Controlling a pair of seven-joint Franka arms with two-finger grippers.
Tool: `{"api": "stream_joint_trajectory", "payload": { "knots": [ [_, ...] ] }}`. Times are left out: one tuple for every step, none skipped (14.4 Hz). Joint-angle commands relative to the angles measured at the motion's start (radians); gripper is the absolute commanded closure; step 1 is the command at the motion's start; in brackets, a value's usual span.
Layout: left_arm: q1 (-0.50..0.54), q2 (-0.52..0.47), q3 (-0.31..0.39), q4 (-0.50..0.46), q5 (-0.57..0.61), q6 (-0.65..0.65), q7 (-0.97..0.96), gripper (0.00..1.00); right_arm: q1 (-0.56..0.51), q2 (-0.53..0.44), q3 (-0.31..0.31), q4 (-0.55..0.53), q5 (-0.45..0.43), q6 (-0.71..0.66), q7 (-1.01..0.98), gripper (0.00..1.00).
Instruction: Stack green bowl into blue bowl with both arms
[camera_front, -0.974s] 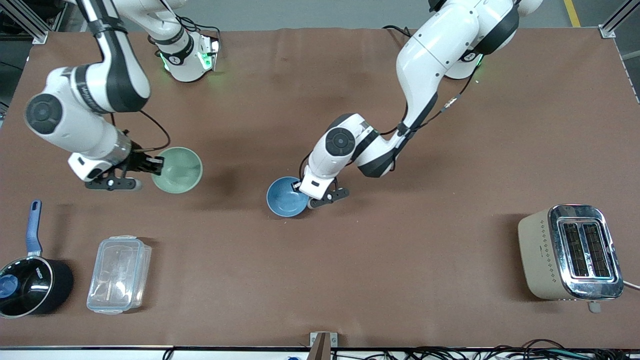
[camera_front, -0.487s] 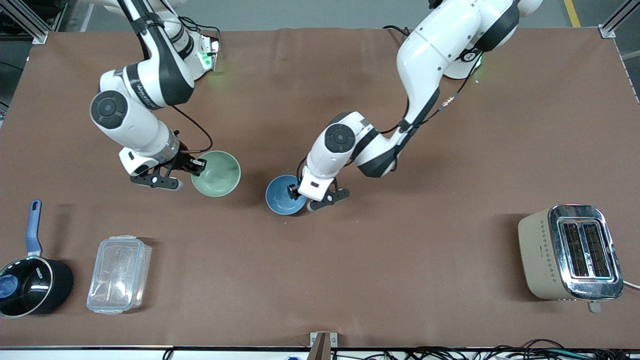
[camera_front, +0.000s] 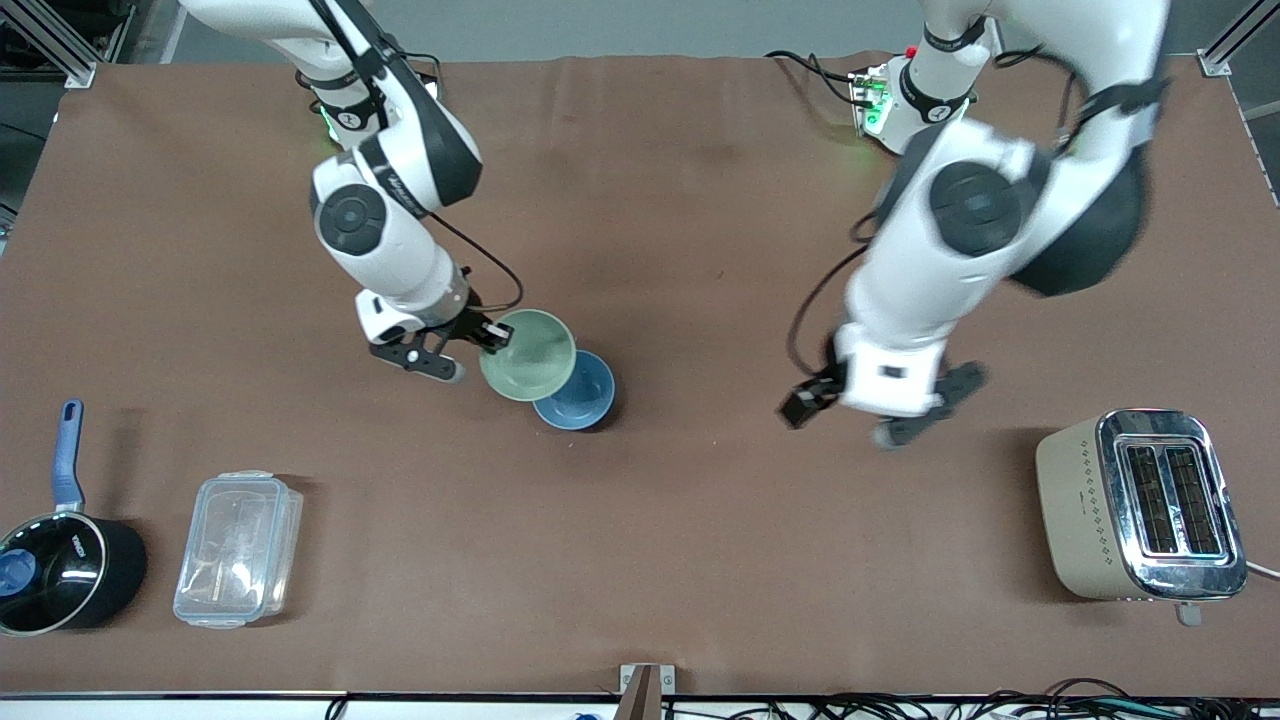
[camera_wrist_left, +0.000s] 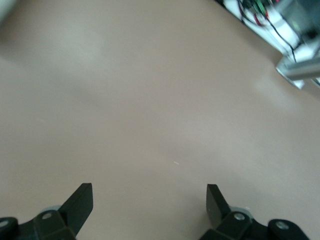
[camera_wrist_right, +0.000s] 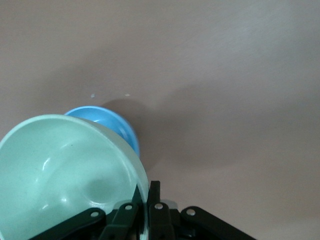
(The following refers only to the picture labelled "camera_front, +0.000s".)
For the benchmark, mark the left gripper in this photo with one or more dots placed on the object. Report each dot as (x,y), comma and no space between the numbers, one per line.
(812,397)

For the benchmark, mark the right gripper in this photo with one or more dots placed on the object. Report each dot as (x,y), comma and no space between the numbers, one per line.
(467,323)

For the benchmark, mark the green bowl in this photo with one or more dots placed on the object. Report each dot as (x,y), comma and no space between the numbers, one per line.
(528,355)

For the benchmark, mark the blue bowl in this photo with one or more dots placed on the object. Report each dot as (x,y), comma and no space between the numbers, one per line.
(590,400)

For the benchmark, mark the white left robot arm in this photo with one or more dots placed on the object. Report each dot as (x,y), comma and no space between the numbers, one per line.
(960,210)

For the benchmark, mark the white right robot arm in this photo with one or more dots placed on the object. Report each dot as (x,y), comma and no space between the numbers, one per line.
(380,220)

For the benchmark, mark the brown table cloth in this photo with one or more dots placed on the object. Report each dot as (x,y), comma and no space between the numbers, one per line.
(640,520)

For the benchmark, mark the beige chrome toaster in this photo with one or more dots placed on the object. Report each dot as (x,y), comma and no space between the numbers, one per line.
(1090,540)

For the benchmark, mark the clear plastic food container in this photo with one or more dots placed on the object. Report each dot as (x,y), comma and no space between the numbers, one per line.
(238,550)

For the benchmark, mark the glass lid blue knob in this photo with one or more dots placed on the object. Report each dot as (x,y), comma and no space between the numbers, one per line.
(60,570)

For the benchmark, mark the metal table edge bracket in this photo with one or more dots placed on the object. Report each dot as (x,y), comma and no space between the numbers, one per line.
(646,690)

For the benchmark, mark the aluminium frame profile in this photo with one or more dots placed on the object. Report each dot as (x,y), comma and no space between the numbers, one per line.
(1225,50)
(60,55)

